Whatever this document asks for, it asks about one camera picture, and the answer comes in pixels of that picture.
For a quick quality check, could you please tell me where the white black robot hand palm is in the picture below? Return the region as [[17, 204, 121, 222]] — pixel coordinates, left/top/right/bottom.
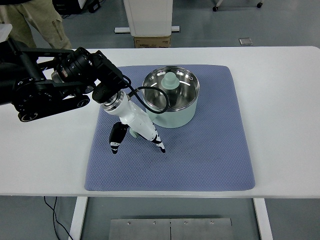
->
[[101, 91, 159, 142]]

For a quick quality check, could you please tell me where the black white robot index finger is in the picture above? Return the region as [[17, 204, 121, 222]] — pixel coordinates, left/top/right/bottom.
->
[[151, 134, 166, 153]]

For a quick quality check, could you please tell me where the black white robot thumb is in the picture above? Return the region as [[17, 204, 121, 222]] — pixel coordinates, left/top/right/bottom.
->
[[109, 122, 129, 154]]

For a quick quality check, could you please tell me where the green pot with handle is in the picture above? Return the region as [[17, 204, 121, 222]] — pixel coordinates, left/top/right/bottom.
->
[[141, 66, 200, 128]]

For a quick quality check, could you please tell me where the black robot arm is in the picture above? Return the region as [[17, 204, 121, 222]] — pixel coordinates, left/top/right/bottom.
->
[[0, 38, 165, 154]]

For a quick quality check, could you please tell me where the blue quilted mat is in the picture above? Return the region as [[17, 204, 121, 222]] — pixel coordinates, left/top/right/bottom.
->
[[84, 65, 255, 192]]

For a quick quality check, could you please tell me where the glass lid green knob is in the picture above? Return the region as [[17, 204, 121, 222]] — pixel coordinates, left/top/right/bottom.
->
[[142, 66, 200, 112]]

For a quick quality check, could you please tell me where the cardboard box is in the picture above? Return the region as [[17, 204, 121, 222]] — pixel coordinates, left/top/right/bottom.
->
[[133, 35, 171, 48]]

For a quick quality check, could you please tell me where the white cabinet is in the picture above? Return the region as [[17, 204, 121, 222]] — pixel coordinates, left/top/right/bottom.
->
[[114, 0, 180, 37]]

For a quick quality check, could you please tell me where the grey metal floor plate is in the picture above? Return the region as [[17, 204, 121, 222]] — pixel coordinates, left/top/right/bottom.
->
[[109, 218, 235, 240]]

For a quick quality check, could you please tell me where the left white table leg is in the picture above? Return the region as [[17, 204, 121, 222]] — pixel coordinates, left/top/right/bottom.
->
[[68, 196, 89, 240]]

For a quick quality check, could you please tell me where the white table leg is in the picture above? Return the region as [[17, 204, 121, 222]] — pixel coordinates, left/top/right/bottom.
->
[[253, 198, 274, 240], [68, 196, 89, 240]]

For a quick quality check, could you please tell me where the person in khaki trousers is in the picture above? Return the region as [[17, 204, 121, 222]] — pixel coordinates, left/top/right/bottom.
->
[[0, 0, 72, 49]]

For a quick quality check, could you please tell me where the floor outlet cover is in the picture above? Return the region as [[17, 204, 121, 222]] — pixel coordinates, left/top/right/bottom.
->
[[238, 37, 254, 46]]

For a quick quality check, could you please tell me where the right white table leg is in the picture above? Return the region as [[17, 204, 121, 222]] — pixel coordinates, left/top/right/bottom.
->
[[253, 198, 274, 240]]

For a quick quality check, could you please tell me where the white side table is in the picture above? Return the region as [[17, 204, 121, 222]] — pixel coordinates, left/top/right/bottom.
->
[[0, 23, 13, 43]]

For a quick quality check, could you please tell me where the white cart with castors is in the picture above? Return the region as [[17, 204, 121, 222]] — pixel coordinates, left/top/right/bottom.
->
[[212, 0, 265, 13]]

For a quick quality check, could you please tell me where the black floor cable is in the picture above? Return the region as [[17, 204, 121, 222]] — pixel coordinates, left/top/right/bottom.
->
[[43, 196, 76, 240]]

